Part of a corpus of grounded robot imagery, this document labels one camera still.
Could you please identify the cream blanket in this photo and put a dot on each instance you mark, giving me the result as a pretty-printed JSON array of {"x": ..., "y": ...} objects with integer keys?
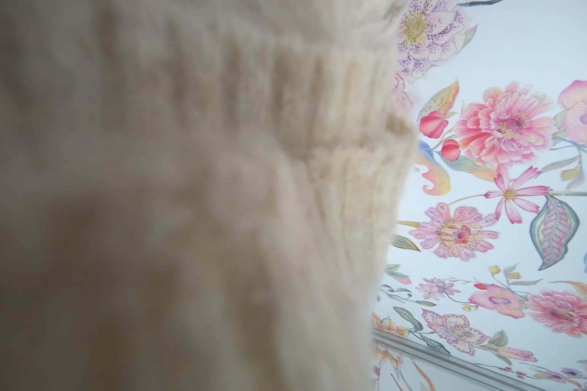
[{"x": 196, "y": 195}]

